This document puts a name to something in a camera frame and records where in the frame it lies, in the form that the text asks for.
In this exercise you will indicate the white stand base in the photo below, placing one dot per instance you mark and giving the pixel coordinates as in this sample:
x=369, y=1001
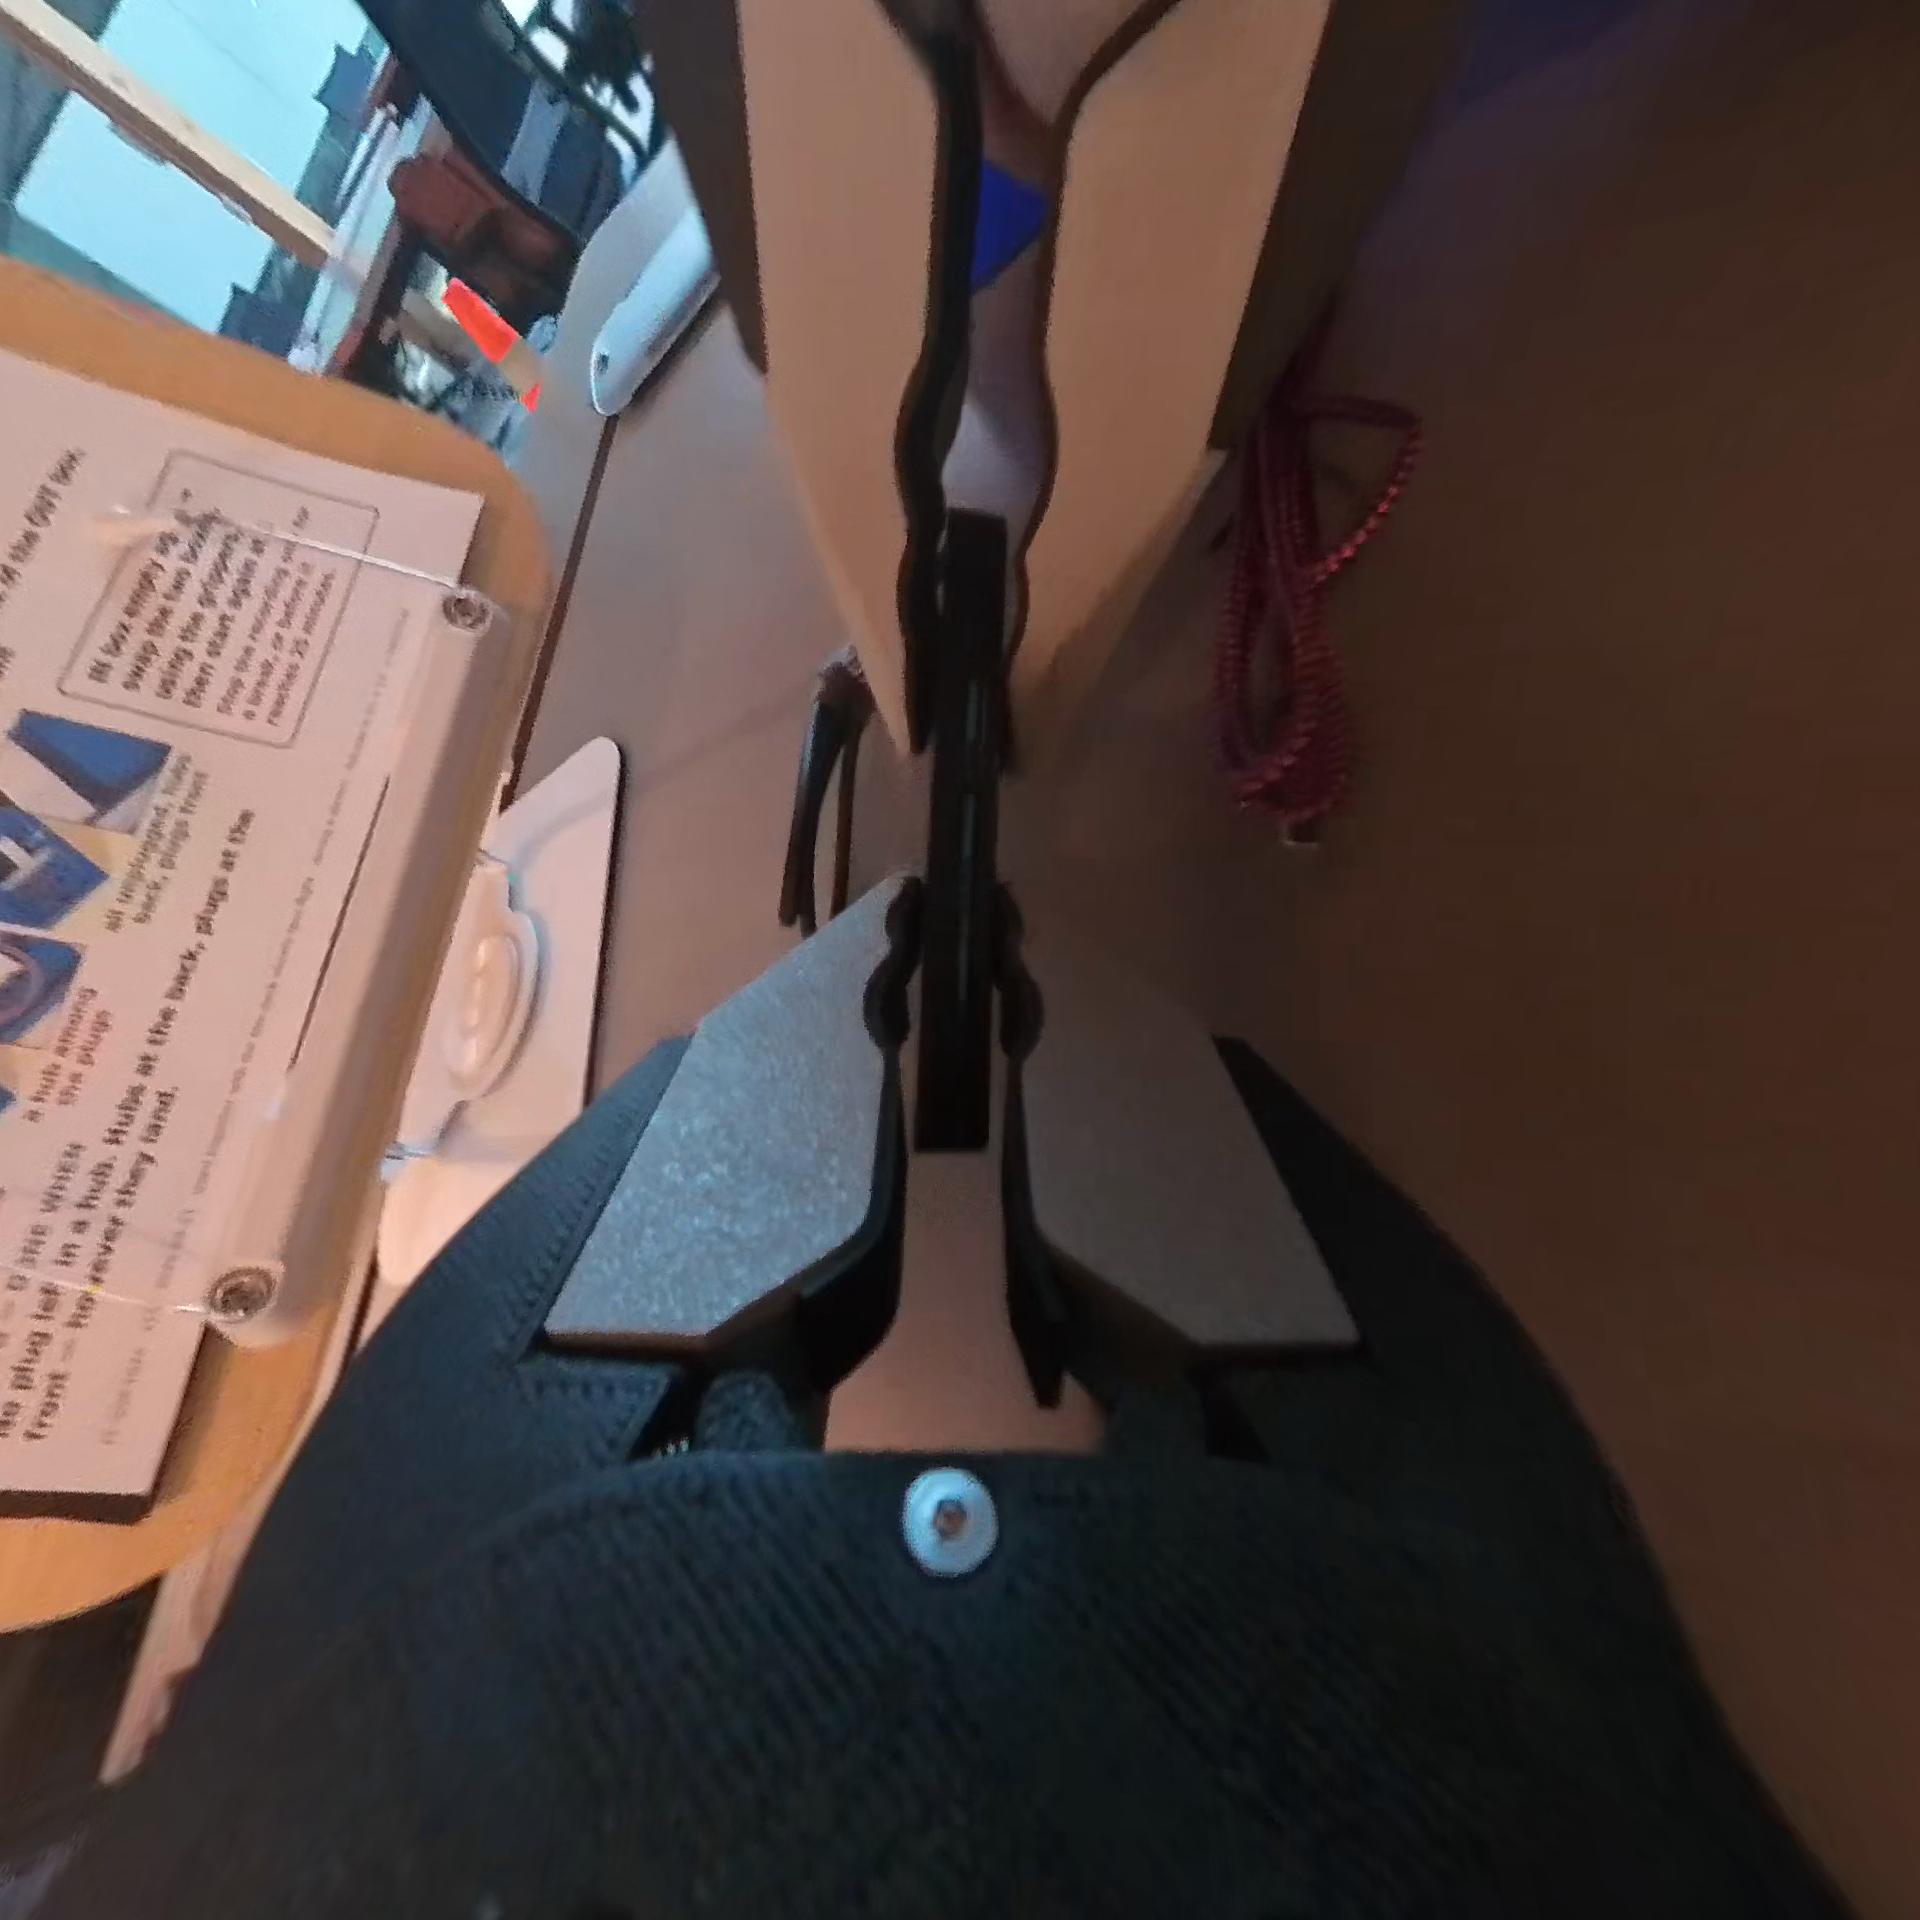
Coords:
x=571, y=900

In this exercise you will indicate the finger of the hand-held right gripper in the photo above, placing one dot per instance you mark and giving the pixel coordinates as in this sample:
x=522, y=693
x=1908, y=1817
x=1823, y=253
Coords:
x=1171, y=299
x=841, y=299

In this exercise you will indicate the instruction sheet on wooden stand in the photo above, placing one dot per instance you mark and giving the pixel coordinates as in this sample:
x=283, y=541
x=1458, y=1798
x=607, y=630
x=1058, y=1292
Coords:
x=494, y=510

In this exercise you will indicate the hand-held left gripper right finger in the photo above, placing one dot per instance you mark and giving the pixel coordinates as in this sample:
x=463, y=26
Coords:
x=1185, y=1184

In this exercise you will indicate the black usb hub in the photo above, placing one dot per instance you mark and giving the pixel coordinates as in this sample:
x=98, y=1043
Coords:
x=962, y=900

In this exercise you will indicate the white sheet holder bar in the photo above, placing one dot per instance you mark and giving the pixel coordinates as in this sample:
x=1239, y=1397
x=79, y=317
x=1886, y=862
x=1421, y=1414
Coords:
x=346, y=1049

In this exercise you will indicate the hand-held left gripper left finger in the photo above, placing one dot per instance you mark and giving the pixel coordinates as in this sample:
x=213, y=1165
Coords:
x=734, y=1184

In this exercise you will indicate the printed instruction sheet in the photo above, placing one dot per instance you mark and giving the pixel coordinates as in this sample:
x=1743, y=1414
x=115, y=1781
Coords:
x=225, y=825

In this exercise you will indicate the wooden post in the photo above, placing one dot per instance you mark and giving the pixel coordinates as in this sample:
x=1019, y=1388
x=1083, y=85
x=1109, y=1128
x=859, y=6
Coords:
x=182, y=136

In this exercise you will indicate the black office chair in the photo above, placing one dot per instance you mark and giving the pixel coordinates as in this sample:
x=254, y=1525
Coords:
x=525, y=90

